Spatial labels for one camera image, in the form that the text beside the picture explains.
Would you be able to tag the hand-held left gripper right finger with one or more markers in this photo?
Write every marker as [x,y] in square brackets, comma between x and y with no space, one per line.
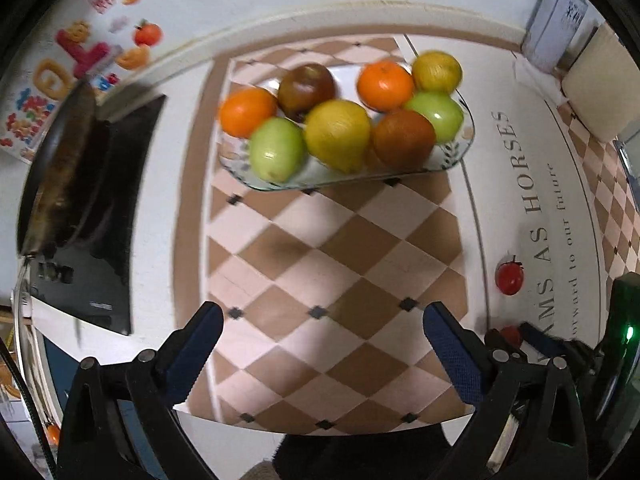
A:
[452,355]

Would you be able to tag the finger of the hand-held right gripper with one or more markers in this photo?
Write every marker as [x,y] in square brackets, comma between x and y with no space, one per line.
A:
[495,338]
[542,340]

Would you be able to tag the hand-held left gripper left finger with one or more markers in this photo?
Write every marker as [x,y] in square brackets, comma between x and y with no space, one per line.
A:
[195,355]

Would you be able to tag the red cherry tomato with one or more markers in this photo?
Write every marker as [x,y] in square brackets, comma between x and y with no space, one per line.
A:
[511,335]
[510,277]

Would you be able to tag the floral oval plate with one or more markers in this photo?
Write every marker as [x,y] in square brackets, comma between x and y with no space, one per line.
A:
[310,177]

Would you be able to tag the dark orange tangerine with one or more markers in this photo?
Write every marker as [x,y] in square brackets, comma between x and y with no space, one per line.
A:
[404,139]

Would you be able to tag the green apple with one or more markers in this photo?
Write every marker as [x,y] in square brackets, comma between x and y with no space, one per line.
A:
[277,149]
[440,116]

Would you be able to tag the large yellow lemon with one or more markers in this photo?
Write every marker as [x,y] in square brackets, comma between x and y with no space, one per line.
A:
[338,134]

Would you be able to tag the orange mandarin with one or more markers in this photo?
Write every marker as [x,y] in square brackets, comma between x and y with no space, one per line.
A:
[248,111]
[385,85]

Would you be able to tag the small round yellow citrus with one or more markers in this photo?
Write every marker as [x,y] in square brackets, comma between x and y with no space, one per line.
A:
[436,71]

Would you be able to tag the red brown apple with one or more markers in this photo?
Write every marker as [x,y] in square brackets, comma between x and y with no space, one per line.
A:
[306,91]

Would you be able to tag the blue kitchen cabinet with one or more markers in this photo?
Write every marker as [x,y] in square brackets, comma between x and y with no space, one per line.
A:
[65,370]

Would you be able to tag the person's dark trousers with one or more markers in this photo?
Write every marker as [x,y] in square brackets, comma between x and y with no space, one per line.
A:
[360,455]

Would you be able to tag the checkered table mat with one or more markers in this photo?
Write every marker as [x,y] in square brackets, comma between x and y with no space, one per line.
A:
[350,260]

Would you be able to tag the black glass gas stove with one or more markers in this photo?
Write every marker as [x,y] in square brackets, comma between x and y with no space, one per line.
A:
[115,240]

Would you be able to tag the small orange on rack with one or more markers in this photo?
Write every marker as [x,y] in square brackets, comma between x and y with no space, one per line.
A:
[51,432]

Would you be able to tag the cluttered storage rack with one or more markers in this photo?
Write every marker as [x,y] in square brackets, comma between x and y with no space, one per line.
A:
[10,360]

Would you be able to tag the white folded paper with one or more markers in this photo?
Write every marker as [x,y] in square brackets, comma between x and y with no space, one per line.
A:
[537,80]

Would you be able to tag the cream utensil holder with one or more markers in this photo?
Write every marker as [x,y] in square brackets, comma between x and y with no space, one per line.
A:
[605,85]

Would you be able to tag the grey spray can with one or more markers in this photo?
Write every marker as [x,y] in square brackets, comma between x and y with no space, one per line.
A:
[552,25]

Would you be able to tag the gold ingot wall sticker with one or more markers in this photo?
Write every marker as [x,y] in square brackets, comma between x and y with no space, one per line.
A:
[134,57]

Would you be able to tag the colourful lettered wall sticker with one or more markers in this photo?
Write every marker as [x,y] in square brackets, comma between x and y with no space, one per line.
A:
[50,80]

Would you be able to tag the persimmon wall sticker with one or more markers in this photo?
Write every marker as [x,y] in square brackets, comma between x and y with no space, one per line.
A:
[147,34]

